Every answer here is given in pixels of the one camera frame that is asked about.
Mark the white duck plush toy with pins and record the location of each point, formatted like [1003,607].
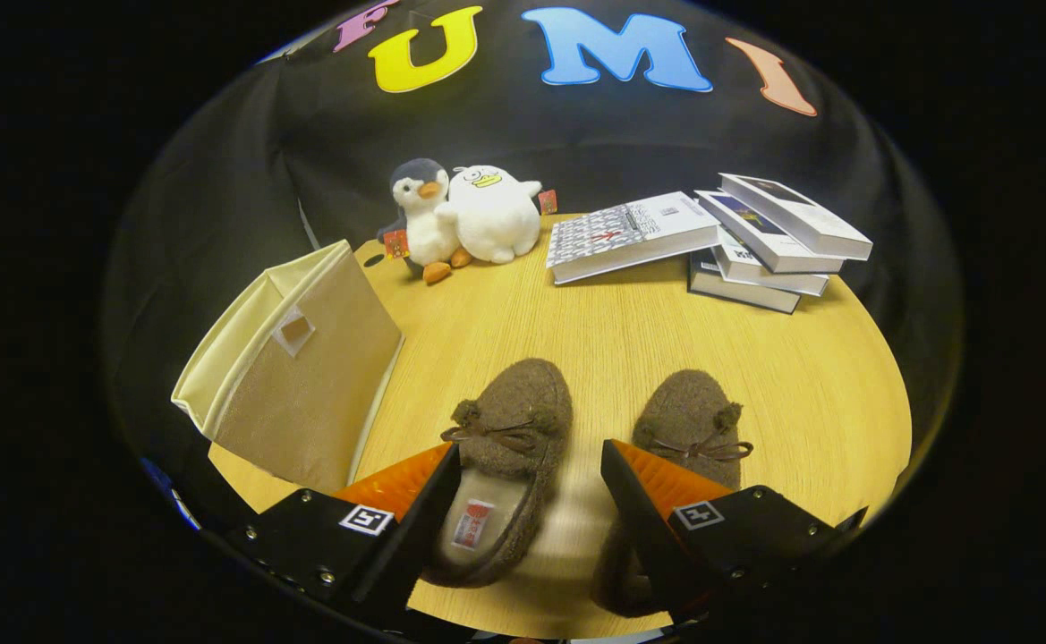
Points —
[496,224]

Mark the beige fabric storage box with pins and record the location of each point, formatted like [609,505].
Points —
[308,402]

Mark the brown fuzzy slipper shoe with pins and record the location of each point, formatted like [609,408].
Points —
[688,402]
[514,402]

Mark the patterned cover book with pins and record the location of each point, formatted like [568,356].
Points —
[630,233]

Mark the thin white book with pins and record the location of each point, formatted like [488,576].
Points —
[782,279]

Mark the grey white penguin plush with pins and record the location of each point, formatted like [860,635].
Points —
[433,234]

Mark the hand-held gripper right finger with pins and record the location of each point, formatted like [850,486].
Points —
[643,537]

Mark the white book with dark cover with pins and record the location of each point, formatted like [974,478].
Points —
[800,215]

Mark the dark grey book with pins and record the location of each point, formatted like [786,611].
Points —
[737,291]

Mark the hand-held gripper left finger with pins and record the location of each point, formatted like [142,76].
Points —
[415,537]

